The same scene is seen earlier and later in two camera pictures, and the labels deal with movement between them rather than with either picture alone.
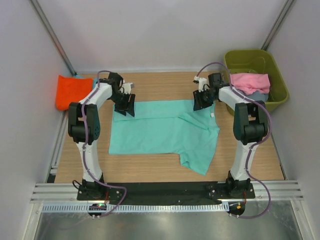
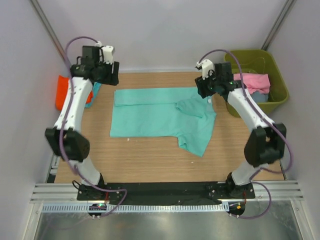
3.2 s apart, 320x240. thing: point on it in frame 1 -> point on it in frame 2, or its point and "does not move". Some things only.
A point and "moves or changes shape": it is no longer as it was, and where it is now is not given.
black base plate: x=165 y=191 does not move
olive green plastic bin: x=257 y=61 does not move
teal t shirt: x=167 y=126 moves or changes shape
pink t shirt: x=248 y=83 does not move
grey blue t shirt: x=257 y=95 does not move
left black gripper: x=129 y=108 -> x=113 y=79
